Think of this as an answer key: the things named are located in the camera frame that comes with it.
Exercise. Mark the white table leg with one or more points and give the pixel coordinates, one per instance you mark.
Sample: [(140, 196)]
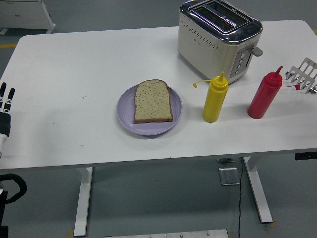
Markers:
[(257, 191), (83, 203)]

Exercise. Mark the red squeeze bottle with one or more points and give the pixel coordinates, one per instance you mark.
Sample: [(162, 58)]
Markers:
[(262, 101)]

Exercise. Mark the cream and chrome toaster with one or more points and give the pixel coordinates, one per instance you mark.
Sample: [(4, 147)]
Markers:
[(203, 49)]

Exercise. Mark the purple round plate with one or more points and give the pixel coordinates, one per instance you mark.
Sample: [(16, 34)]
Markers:
[(148, 129)]

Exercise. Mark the square metal floor plate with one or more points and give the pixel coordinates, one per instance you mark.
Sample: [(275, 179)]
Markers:
[(229, 176)]

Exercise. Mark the brown bread slice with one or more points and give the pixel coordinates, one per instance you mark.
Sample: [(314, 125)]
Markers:
[(153, 101)]

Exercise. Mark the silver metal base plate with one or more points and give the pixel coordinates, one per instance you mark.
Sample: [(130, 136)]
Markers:
[(136, 234), (198, 233)]

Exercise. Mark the yellow squeeze bottle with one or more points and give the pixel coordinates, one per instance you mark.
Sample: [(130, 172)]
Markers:
[(214, 104)]

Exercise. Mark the black table control panel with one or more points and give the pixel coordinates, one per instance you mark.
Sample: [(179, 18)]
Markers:
[(304, 156)]

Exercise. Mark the metal toast rack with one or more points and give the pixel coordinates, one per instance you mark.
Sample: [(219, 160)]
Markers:
[(302, 77)]

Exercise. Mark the white background machine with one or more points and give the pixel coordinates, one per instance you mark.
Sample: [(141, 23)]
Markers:
[(22, 15)]

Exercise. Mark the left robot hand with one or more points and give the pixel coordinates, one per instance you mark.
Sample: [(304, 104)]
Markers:
[(5, 124)]

